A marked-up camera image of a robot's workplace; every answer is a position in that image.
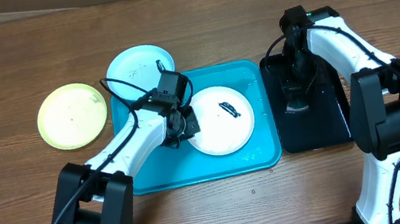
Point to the yellow plate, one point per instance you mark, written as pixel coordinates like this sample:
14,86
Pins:
72,116

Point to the black plastic tray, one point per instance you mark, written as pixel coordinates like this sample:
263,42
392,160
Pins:
322,122

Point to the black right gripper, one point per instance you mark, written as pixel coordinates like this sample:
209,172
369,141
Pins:
294,89

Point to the pink white plate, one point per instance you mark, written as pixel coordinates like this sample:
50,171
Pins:
225,118

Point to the green sponge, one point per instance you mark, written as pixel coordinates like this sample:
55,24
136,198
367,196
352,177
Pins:
296,105

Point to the teal plastic tray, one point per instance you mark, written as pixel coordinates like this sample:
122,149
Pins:
168,168

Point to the light blue plate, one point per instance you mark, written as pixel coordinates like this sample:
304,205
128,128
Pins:
138,65

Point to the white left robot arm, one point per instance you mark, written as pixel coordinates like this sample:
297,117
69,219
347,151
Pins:
100,192

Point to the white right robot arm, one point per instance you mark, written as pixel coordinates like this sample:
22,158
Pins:
371,82

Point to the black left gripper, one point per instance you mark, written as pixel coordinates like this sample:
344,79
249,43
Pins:
192,127

